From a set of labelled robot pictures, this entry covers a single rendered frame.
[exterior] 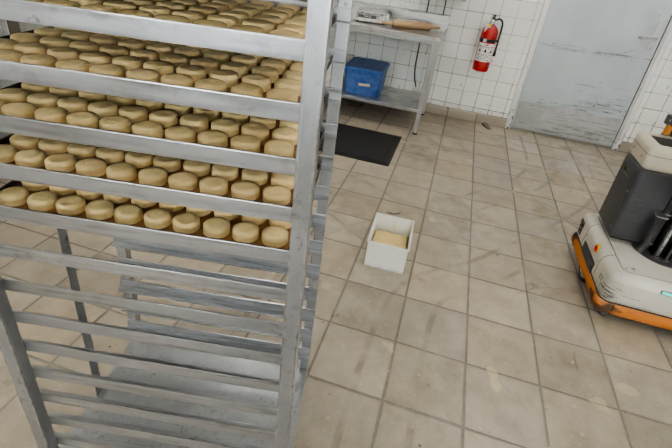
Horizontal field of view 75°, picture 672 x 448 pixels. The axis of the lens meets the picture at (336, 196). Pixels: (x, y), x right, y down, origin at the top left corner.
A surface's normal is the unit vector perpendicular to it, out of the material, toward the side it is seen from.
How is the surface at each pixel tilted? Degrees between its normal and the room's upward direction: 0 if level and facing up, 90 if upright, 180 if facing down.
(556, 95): 90
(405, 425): 0
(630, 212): 90
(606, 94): 90
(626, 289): 90
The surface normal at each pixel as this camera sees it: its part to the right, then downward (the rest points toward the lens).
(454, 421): 0.11, -0.86
